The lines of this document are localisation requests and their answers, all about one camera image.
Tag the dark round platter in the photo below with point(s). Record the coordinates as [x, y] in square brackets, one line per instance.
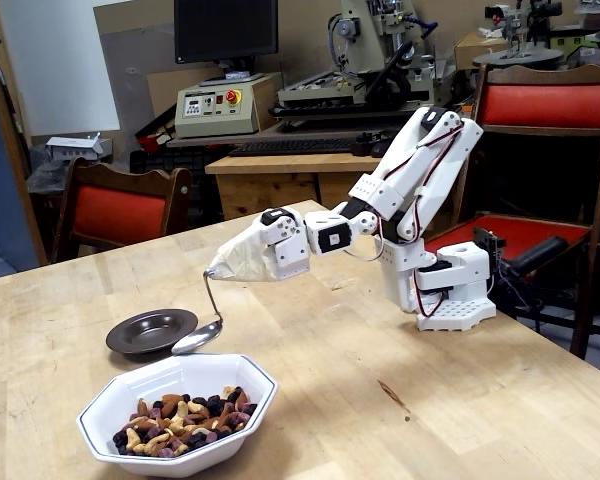
[517, 59]

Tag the dark wooden workbench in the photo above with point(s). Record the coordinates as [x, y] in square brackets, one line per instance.
[205, 141]

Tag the black plastic crate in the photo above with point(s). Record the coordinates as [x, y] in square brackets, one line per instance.
[155, 161]

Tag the beige control box red button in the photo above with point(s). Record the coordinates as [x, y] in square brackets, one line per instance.
[215, 117]

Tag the small white paper box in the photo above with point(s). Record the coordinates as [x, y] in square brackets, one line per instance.
[75, 147]

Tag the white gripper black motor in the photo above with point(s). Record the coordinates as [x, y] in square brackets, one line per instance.
[286, 252]

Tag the wooden door frame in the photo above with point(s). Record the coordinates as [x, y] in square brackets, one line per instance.
[20, 160]

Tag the small dark brown plate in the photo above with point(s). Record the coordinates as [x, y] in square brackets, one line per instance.
[145, 332]

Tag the white octagonal bowl blue rim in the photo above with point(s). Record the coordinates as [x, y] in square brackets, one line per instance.
[190, 370]

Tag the black circuit board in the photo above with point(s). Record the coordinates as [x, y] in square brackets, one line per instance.
[490, 242]

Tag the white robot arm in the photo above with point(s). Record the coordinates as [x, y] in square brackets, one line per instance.
[440, 155]

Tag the grey plastic bag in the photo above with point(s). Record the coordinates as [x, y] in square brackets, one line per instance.
[45, 177]

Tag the black cylinder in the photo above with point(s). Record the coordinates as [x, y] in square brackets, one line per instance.
[540, 254]

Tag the low wooden chair red cushion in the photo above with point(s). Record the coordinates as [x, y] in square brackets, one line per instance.
[105, 215]

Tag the beige masking tape wrap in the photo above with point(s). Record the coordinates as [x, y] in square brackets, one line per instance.
[242, 257]

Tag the large grey cardboard sheet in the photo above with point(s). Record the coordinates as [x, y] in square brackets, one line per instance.
[130, 90]

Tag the black keyboard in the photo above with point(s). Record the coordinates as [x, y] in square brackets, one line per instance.
[290, 146]

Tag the tall wooden chair red cushion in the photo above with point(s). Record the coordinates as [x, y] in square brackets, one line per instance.
[545, 105]

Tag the brown cardboard sheet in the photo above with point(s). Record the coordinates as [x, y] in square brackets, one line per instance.
[162, 95]

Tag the bent metal spoon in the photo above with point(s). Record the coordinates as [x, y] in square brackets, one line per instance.
[197, 340]

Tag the small metal apparatus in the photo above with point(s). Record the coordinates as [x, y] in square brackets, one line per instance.
[512, 25]

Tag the light wooden desk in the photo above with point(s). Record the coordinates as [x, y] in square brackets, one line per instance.
[270, 165]

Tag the beige milling machine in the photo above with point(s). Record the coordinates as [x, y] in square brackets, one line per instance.
[375, 35]

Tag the red black case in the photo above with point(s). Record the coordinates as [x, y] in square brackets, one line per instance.
[152, 142]

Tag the blue door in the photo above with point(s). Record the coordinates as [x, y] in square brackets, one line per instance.
[0, 200]

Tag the green box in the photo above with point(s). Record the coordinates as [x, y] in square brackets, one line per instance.
[577, 42]

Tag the brown cardboard box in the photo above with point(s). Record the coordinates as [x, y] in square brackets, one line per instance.
[467, 52]

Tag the black computer monitor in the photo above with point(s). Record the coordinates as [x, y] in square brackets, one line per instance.
[225, 30]

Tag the mixed nuts and dried fruit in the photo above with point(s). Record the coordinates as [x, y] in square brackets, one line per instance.
[180, 425]

